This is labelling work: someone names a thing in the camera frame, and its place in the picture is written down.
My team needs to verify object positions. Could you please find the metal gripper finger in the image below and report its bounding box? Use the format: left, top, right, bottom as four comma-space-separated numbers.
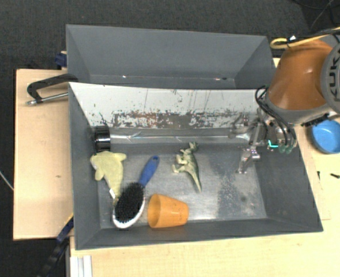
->
229, 123, 256, 140
237, 147, 262, 174

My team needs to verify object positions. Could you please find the green toy dinosaur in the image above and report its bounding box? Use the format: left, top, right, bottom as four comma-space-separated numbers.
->
171, 141, 203, 194

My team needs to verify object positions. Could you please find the blue bowl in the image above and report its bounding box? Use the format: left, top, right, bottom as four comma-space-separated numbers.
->
311, 119, 340, 155

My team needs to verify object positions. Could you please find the orange plastic cup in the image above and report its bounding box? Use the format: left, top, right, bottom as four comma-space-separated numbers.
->
147, 193, 190, 229

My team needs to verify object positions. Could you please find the grey metal bin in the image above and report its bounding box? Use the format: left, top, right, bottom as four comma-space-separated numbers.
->
65, 24, 324, 250

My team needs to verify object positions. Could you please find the pale yellow plush dolphin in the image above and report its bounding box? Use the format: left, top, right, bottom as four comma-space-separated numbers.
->
89, 150, 128, 205

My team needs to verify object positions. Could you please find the black round container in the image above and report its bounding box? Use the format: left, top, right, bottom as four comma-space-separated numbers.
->
93, 125, 111, 152

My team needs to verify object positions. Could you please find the blue-handled black hairbrush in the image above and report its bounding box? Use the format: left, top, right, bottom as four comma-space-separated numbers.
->
111, 155, 161, 230

